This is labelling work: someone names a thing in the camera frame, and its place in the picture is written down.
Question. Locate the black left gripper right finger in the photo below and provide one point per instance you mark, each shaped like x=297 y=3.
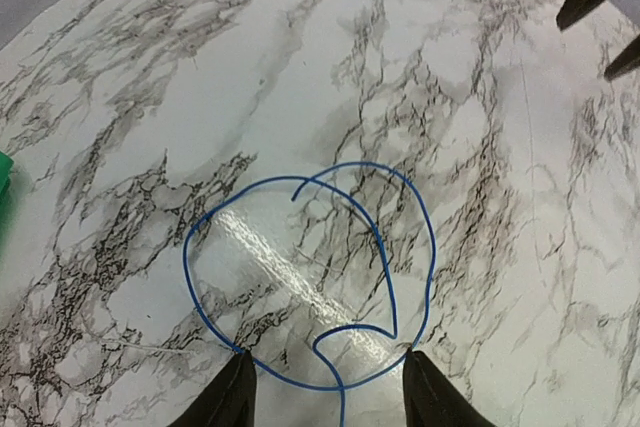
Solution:
x=431 y=400

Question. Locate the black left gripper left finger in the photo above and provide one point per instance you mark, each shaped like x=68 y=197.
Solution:
x=228 y=400

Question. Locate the green bin right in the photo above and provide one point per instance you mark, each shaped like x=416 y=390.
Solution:
x=6 y=165

